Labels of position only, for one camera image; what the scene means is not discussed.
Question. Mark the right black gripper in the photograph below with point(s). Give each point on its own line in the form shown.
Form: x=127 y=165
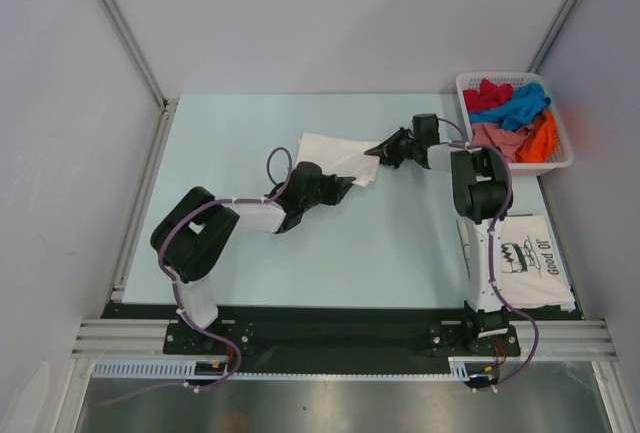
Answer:
x=387 y=152

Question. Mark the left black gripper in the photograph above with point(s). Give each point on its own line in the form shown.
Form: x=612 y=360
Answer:
x=337 y=188

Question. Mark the white robot print t-shirt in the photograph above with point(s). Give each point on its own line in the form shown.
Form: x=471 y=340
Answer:
x=339 y=156

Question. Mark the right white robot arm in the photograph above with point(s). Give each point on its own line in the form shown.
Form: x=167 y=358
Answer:
x=482 y=195

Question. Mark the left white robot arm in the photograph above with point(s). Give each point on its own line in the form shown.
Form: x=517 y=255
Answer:
x=190 y=240

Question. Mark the dusty pink t-shirt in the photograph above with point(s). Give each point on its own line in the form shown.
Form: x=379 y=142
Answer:
x=508 y=142

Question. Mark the magenta t-shirt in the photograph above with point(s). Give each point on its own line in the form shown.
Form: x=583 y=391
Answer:
x=487 y=95

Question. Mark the blue t-shirt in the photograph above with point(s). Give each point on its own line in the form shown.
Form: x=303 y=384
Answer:
x=527 y=101

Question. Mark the orange t-shirt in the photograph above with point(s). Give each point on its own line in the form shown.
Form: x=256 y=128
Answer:
x=540 y=139

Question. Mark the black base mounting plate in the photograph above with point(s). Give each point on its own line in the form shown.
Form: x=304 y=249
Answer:
x=335 y=341

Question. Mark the white plastic laundry basket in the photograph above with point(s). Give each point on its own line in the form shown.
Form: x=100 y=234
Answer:
x=563 y=154

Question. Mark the folded white cartoon t-shirt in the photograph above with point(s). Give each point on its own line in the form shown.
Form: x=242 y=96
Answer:
x=527 y=268

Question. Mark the left aluminium corner post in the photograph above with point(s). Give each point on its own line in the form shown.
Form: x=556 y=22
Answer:
x=133 y=50

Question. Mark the aluminium corner post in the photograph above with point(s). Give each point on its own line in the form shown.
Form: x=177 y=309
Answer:
x=553 y=33
x=133 y=50

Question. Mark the white slotted cable duct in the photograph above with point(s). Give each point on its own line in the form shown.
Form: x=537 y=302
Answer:
x=193 y=370

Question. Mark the right aluminium corner post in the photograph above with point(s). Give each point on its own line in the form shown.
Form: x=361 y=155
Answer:
x=553 y=33

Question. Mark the aluminium frame rail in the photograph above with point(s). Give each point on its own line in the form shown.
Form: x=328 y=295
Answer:
x=579 y=340

